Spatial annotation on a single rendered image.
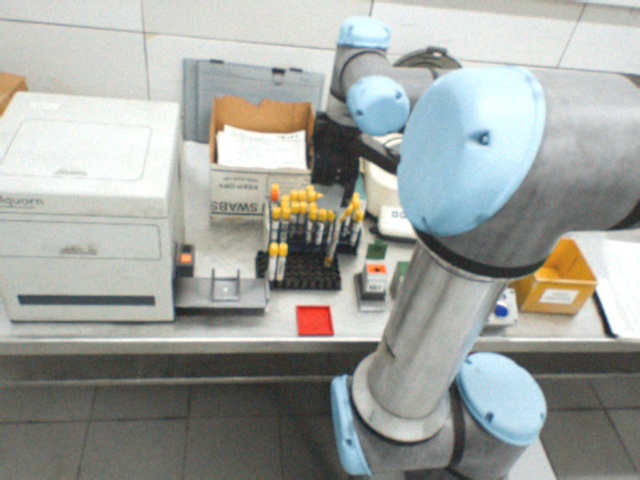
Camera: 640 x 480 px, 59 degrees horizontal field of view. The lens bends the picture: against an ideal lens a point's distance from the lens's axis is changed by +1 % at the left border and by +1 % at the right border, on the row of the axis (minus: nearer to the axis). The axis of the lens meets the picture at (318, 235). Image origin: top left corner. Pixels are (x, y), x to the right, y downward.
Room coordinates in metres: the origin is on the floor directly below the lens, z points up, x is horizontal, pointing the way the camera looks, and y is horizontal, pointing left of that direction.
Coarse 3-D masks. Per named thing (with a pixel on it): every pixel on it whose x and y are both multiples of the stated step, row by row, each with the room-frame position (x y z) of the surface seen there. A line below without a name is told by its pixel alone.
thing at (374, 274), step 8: (368, 264) 0.79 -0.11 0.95; (376, 264) 0.79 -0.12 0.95; (384, 264) 0.80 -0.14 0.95; (368, 272) 0.77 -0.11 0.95; (376, 272) 0.77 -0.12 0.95; (384, 272) 0.77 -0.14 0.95; (368, 280) 0.76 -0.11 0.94; (376, 280) 0.76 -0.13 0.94; (384, 280) 0.76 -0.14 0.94; (368, 288) 0.76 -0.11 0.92; (376, 288) 0.76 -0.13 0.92; (384, 288) 0.76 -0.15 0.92
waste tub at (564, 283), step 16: (560, 240) 0.95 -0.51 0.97; (560, 256) 0.95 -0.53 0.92; (576, 256) 0.92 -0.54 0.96; (544, 272) 0.94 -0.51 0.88; (560, 272) 0.94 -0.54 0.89; (576, 272) 0.90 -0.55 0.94; (592, 272) 0.86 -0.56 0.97; (512, 288) 0.86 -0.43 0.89; (528, 288) 0.82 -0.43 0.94; (544, 288) 0.81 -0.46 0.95; (560, 288) 0.82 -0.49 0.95; (576, 288) 0.82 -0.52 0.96; (592, 288) 0.83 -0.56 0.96; (528, 304) 0.81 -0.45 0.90; (544, 304) 0.82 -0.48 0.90; (560, 304) 0.82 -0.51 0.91; (576, 304) 0.83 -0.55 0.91
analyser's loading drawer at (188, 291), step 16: (176, 288) 0.67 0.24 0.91; (192, 288) 0.68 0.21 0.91; (208, 288) 0.68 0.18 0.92; (224, 288) 0.69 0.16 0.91; (240, 288) 0.70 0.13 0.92; (256, 288) 0.71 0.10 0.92; (176, 304) 0.64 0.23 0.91; (192, 304) 0.64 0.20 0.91; (208, 304) 0.65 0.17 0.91; (224, 304) 0.65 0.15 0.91; (240, 304) 0.66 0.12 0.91; (256, 304) 0.67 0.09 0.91
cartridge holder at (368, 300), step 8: (360, 272) 0.80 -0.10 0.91; (360, 280) 0.78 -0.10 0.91; (360, 288) 0.77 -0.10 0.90; (360, 296) 0.75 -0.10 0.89; (368, 296) 0.75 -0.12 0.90; (376, 296) 0.76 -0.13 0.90; (384, 296) 0.76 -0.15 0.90; (360, 304) 0.74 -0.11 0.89; (368, 304) 0.74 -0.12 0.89; (376, 304) 0.74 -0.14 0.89; (384, 304) 0.75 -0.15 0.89
